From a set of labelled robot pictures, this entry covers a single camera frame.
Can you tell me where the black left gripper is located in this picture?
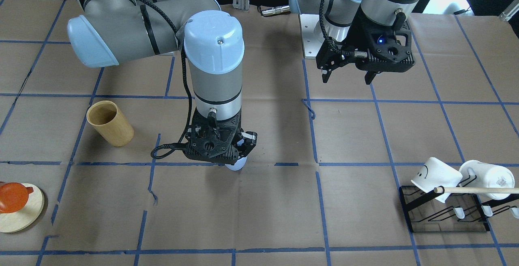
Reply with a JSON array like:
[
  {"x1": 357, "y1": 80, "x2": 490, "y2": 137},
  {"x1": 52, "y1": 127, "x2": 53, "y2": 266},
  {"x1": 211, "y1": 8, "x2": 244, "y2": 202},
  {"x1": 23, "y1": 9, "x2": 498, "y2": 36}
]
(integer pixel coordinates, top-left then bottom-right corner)
[{"x1": 315, "y1": 9, "x2": 415, "y2": 85}]

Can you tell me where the orange teapot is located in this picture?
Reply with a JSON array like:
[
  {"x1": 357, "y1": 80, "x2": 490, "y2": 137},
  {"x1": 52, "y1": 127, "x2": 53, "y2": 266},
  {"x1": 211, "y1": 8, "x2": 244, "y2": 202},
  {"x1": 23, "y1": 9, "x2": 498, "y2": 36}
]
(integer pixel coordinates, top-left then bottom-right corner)
[{"x1": 0, "y1": 182, "x2": 34, "y2": 214}]

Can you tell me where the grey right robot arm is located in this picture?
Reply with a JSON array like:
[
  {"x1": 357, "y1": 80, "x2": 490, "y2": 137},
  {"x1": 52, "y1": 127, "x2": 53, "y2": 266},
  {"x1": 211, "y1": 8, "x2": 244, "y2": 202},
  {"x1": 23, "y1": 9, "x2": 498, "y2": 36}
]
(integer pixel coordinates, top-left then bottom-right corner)
[{"x1": 67, "y1": 0, "x2": 257, "y2": 171}]

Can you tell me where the round wooden coaster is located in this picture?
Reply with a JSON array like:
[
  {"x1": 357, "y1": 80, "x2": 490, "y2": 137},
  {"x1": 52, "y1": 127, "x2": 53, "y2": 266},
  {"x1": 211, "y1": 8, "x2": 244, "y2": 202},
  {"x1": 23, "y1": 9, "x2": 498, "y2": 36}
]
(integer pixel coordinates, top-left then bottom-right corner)
[{"x1": 0, "y1": 183, "x2": 45, "y2": 233}]

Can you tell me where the white plain mug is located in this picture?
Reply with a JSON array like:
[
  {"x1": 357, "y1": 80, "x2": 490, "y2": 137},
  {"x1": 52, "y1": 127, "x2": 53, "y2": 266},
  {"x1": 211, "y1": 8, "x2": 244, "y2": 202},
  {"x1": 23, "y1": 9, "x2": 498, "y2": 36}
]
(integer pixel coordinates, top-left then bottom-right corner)
[{"x1": 459, "y1": 159, "x2": 515, "y2": 188}]

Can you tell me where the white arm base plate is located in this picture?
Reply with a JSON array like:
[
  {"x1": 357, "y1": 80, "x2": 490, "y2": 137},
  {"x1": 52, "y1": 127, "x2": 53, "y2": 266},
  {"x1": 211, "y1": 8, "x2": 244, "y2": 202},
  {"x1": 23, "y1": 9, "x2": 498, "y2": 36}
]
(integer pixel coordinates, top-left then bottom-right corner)
[{"x1": 298, "y1": 14, "x2": 349, "y2": 59}]

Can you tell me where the black wire mug rack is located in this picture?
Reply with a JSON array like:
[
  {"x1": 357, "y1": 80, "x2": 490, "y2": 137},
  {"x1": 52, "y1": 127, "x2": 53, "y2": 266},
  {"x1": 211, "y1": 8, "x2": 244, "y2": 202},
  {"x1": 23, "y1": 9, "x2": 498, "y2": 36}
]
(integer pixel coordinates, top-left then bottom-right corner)
[{"x1": 399, "y1": 185, "x2": 518, "y2": 233}]

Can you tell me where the light blue plastic cup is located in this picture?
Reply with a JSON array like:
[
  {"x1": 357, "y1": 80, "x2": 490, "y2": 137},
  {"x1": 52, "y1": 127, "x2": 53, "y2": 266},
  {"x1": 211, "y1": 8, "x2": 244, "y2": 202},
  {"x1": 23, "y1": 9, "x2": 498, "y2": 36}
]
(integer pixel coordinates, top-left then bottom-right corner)
[{"x1": 225, "y1": 157, "x2": 248, "y2": 171}]

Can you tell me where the white smiley face mug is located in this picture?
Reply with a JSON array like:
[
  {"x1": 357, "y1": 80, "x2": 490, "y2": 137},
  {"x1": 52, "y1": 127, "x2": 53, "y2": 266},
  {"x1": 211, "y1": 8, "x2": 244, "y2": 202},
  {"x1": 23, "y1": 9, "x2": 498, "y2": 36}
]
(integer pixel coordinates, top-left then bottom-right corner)
[{"x1": 411, "y1": 157, "x2": 462, "y2": 193}]

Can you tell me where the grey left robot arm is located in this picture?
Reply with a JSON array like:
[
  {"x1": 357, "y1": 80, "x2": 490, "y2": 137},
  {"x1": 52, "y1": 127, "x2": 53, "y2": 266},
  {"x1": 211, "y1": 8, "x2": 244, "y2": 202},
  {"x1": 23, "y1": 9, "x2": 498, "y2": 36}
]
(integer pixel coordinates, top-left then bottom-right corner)
[{"x1": 289, "y1": 0, "x2": 419, "y2": 85}]

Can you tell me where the wooden cylinder chopstick holder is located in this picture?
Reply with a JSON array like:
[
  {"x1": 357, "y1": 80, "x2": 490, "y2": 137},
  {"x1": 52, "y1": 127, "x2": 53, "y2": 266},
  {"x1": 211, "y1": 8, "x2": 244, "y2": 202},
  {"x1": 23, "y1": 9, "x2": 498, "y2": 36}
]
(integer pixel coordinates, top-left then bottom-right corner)
[{"x1": 86, "y1": 100, "x2": 135, "y2": 147}]

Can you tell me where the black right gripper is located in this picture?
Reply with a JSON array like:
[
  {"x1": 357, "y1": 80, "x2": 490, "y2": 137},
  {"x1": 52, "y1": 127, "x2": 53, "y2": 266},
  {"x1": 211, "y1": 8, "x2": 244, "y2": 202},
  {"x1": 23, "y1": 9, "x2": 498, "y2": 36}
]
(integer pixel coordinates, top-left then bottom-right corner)
[{"x1": 185, "y1": 110, "x2": 257, "y2": 165}]

